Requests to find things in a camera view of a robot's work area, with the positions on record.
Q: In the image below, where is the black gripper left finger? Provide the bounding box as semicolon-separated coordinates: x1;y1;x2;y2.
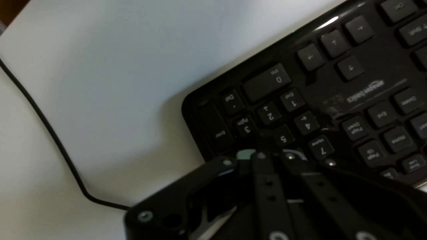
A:
124;149;291;240

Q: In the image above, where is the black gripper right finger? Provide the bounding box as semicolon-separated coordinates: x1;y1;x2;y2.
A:
278;147;427;240

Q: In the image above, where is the black computer keyboard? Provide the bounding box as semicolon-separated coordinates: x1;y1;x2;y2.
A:
180;0;427;193

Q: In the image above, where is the thin black keyboard cable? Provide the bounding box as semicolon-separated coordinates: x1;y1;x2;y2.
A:
0;57;135;210

